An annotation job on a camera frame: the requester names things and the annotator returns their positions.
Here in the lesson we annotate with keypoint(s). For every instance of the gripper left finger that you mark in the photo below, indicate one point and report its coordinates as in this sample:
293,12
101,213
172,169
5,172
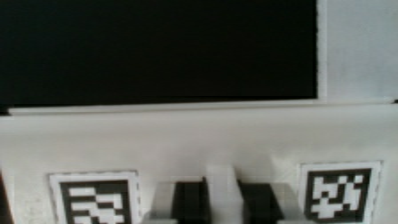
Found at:
190,210

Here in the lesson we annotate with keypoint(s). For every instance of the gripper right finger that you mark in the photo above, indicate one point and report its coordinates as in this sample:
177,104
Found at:
261,209

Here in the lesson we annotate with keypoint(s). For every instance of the white small door part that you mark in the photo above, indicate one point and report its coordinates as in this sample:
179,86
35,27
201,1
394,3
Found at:
169,142

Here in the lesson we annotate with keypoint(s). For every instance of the white cabinet body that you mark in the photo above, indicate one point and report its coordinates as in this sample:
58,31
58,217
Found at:
357,51

